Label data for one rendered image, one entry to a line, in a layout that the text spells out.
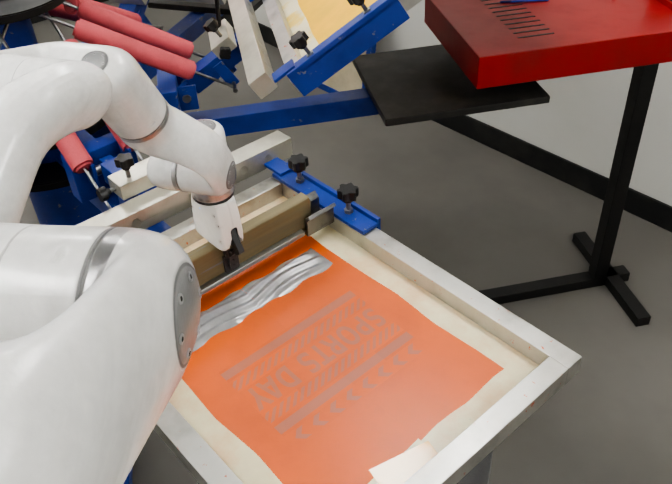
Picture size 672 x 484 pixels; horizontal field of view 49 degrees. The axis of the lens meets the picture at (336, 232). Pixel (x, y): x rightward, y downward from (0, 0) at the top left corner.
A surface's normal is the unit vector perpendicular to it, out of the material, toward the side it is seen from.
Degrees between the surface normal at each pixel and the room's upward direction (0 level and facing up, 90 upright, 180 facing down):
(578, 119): 90
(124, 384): 81
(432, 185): 0
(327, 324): 0
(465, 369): 0
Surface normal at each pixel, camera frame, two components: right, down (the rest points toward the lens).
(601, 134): -0.75, 0.44
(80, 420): 0.95, -0.16
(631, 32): -0.04, -0.78
